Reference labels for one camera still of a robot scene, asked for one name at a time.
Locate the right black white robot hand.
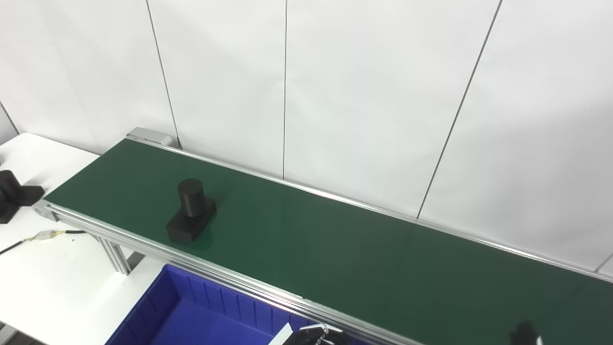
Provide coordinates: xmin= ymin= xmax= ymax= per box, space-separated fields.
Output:
xmin=510 ymin=320 xmax=544 ymax=345

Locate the green conveyor belt aluminium frame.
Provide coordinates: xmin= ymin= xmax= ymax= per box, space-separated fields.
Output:
xmin=33 ymin=127 xmax=613 ymax=345

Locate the black cylinder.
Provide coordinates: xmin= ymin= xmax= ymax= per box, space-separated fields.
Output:
xmin=167 ymin=179 xmax=217 ymax=242
xmin=0 ymin=170 xmax=45 ymax=224

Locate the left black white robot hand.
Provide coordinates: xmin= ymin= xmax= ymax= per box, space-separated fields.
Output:
xmin=282 ymin=322 xmax=352 ymax=345

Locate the aluminium conveyor leg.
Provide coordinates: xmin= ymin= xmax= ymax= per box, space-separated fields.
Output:
xmin=96 ymin=237 xmax=144 ymax=275

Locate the blue plastic bin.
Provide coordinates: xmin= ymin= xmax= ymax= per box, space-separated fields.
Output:
xmin=105 ymin=264 xmax=312 ymax=345

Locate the black cable white connector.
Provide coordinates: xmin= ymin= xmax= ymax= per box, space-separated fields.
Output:
xmin=0 ymin=230 xmax=87 ymax=255

